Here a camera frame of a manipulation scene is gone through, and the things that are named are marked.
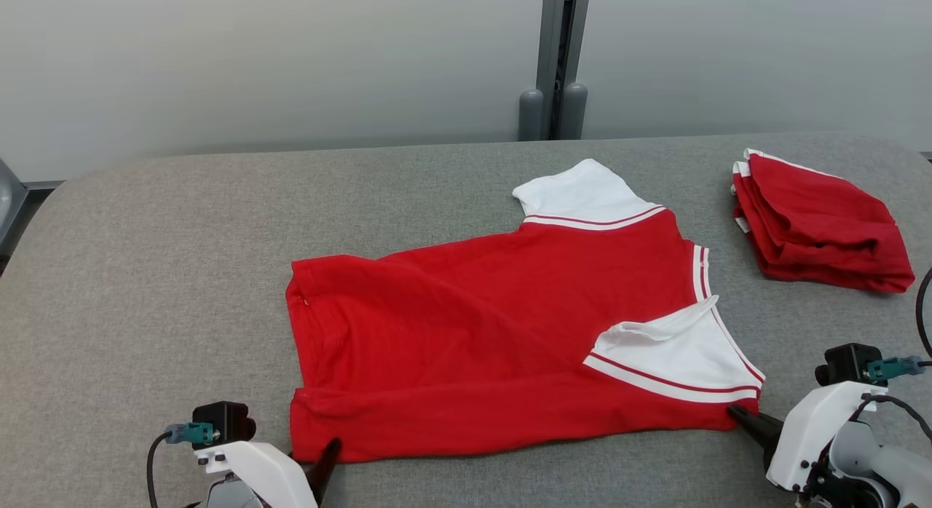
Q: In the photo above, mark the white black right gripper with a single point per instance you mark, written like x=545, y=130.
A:
x=815, y=428

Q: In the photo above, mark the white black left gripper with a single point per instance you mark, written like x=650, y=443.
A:
x=262, y=471

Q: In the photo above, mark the red white jersey garment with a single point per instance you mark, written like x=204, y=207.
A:
x=823, y=224
x=473, y=333

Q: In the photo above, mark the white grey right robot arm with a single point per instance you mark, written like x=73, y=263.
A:
x=888, y=471

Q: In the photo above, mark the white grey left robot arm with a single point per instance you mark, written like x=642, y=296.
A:
x=229, y=495

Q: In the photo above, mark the grey angled panel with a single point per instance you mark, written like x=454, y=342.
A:
x=11, y=202

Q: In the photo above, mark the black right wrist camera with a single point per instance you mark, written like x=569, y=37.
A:
x=848, y=362

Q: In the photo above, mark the grey aluminium wall post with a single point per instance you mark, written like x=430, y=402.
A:
x=557, y=49

